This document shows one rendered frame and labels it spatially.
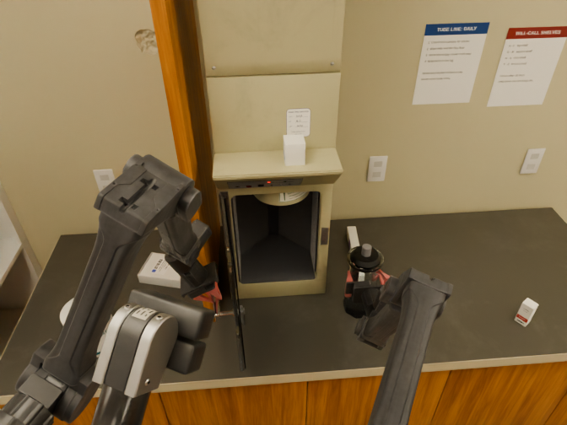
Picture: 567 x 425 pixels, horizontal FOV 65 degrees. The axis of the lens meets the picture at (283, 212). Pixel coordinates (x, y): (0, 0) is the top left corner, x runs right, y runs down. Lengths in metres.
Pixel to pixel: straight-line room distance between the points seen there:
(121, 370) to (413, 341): 0.45
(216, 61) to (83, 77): 0.66
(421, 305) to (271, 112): 0.61
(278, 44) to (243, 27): 0.09
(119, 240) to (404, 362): 0.45
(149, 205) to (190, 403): 1.02
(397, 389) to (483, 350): 0.84
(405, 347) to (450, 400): 1.00
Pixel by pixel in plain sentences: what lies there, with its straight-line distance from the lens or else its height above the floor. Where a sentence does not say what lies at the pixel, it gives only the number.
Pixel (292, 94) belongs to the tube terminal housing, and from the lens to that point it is 1.12.
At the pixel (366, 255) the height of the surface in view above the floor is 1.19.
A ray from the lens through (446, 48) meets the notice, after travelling 1.67.
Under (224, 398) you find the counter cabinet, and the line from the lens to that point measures 1.52.
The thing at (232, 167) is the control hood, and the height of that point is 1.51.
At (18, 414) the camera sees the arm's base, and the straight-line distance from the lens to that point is 0.80.
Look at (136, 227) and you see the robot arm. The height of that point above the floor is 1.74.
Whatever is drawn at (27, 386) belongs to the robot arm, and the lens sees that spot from 0.82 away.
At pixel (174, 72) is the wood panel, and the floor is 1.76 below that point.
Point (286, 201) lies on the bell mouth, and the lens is 1.30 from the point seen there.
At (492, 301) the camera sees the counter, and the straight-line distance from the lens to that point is 1.68.
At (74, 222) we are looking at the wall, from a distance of 1.99.
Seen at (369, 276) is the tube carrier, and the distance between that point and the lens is 1.37.
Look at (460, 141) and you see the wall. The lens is 1.86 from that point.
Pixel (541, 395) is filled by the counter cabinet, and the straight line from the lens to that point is 1.89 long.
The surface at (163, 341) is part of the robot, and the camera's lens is 0.48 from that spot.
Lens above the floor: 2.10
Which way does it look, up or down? 38 degrees down
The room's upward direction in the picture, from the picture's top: 1 degrees counter-clockwise
